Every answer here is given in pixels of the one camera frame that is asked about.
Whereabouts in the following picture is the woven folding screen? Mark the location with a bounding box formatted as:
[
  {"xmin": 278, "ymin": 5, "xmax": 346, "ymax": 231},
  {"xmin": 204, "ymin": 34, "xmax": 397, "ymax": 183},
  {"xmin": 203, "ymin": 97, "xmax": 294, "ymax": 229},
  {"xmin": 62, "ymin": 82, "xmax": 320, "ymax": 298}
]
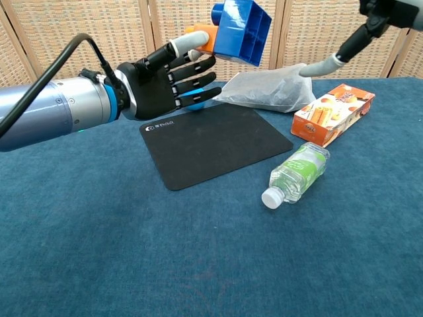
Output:
[{"xmin": 0, "ymin": 0, "xmax": 423, "ymax": 88}]

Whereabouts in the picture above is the orange snack box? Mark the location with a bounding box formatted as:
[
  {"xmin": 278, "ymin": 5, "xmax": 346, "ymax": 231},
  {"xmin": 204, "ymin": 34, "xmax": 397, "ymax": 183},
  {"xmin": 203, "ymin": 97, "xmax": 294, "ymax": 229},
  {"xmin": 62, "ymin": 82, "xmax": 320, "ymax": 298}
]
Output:
[{"xmin": 290, "ymin": 83, "xmax": 376, "ymax": 148}]

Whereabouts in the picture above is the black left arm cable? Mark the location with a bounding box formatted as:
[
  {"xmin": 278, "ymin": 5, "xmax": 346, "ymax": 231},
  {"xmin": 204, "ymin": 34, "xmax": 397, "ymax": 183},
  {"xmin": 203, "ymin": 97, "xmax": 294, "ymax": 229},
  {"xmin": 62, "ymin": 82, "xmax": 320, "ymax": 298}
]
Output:
[{"xmin": 0, "ymin": 33, "xmax": 124, "ymax": 139}]

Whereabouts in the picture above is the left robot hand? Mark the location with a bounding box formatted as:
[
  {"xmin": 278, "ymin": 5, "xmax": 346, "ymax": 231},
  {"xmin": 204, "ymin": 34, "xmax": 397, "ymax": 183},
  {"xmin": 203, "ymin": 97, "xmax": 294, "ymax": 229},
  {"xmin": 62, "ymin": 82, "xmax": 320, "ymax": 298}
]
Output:
[{"xmin": 116, "ymin": 30, "xmax": 223, "ymax": 121}]

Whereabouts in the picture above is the translucent plastic bag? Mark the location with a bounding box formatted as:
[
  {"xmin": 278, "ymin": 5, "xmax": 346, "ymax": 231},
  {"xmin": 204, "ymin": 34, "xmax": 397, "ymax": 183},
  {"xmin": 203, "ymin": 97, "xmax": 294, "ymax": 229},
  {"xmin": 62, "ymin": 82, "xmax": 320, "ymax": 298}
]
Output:
[{"xmin": 211, "ymin": 63, "xmax": 317, "ymax": 114}]

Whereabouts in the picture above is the orange and blue toy block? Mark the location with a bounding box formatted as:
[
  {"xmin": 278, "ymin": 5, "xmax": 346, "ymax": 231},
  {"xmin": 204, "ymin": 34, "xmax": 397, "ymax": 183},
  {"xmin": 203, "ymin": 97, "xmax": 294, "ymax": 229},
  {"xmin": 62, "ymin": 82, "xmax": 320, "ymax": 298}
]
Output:
[{"xmin": 211, "ymin": 0, "xmax": 273, "ymax": 68}]

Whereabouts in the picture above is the clear plastic water bottle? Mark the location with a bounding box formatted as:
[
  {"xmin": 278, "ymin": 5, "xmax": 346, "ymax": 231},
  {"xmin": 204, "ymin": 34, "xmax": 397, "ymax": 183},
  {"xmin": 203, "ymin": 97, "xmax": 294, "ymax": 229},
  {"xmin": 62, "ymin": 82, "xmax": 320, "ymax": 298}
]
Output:
[{"xmin": 261, "ymin": 142, "xmax": 331, "ymax": 210}]

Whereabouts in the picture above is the black mouse pad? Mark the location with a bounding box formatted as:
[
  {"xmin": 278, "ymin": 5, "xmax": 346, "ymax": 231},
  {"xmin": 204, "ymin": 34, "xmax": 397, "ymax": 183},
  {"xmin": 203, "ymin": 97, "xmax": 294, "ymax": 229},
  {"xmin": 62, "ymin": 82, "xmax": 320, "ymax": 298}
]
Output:
[{"xmin": 138, "ymin": 108, "xmax": 294, "ymax": 192}]

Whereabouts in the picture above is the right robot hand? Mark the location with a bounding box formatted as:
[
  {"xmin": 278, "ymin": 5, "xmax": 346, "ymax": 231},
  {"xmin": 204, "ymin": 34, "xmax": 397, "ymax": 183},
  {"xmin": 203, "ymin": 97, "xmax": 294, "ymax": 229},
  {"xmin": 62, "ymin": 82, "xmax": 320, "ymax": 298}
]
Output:
[{"xmin": 299, "ymin": 0, "xmax": 423, "ymax": 79}]

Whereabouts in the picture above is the blue table cloth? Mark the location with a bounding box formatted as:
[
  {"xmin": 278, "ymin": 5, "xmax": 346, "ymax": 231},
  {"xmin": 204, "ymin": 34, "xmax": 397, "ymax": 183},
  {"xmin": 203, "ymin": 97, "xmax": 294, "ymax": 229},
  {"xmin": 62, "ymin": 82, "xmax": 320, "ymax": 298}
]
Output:
[{"xmin": 0, "ymin": 76, "xmax": 423, "ymax": 317}]

